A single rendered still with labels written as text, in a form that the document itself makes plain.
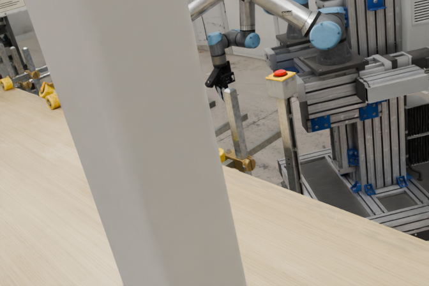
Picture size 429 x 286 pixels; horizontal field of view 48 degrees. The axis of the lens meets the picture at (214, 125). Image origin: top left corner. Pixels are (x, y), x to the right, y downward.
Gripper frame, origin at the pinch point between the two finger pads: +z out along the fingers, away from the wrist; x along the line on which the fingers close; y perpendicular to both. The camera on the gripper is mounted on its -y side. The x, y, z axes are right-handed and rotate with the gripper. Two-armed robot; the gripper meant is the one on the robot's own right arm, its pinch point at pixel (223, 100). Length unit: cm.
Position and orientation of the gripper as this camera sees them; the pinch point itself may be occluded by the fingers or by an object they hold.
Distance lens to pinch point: 249.8
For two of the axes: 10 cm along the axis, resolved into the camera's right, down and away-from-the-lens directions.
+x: -6.6, -1.9, 7.3
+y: 7.3, -4.1, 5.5
